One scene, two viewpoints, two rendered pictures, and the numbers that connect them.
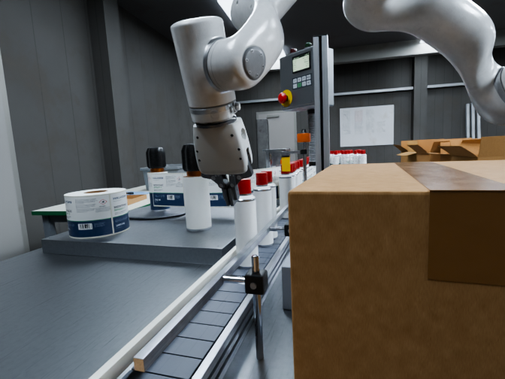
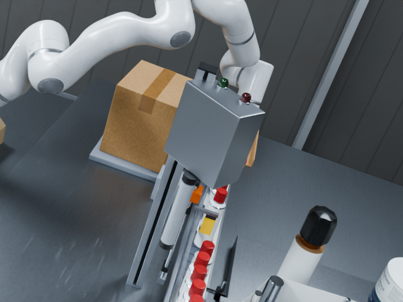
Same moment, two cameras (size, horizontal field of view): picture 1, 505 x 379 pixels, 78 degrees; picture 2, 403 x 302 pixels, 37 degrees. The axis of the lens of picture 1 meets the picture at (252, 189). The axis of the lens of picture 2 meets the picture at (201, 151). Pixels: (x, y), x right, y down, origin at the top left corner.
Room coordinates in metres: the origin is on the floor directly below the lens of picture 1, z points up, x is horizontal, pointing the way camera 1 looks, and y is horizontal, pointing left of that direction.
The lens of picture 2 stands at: (2.34, -0.61, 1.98)
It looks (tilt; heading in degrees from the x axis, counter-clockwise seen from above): 28 degrees down; 162
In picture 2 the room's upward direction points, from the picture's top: 20 degrees clockwise
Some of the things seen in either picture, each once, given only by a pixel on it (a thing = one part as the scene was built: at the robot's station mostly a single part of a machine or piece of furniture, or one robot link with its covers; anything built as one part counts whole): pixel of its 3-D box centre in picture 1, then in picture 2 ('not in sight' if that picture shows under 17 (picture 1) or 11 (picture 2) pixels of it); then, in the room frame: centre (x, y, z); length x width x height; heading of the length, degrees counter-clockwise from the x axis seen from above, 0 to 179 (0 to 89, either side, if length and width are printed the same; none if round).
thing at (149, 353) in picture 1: (271, 224); (202, 198); (0.78, -0.04, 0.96); 1.07 x 0.01 x 0.01; 163
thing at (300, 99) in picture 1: (305, 80); (213, 132); (1.15, -0.21, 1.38); 0.17 x 0.10 x 0.19; 38
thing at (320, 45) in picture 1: (322, 140); (168, 185); (1.07, -0.25, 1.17); 0.04 x 0.04 x 0.67; 73
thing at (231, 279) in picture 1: (243, 307); not in sight; (0.45, 0.02, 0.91); 0.07 x 0.03 x 0.17; 73
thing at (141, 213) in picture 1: (161, 210); not in sight; (1.42, 0.43, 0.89); 0.31 x 0.31 x 0.01
